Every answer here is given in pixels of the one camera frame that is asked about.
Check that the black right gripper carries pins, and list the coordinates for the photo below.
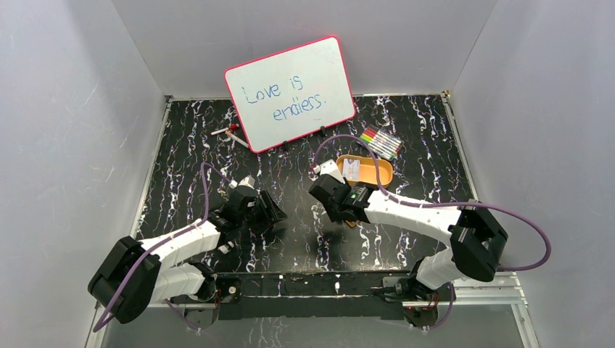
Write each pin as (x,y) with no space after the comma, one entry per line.
(331,213)

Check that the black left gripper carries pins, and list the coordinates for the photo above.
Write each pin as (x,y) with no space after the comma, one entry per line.
(268,211)

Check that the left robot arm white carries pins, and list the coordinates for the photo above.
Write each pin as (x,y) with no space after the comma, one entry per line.
(137,273)

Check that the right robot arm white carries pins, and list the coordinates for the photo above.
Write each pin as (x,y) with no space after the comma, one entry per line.
(474,239)

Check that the credit card in tray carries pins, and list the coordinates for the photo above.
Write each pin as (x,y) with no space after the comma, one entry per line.
(351,169)

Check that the pack of coloured markers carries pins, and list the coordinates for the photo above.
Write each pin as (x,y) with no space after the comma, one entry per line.
(384,144)

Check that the white marker brown tip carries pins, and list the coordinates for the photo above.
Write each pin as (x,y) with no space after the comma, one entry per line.
(237,139)

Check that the white marker red cap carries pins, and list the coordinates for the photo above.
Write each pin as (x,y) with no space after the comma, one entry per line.
(223,130)

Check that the pink framed whiteboard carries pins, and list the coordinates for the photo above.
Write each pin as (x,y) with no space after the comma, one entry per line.
(290,94)

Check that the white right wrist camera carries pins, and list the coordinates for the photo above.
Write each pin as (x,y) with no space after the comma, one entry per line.
(329,172)

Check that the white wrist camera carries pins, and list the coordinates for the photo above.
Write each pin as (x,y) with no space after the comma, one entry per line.
(247,181)
(329,172)

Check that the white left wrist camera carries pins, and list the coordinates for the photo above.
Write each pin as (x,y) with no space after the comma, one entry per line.
(247,181)

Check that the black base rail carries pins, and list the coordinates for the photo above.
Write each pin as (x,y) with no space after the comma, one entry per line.
(378,294)

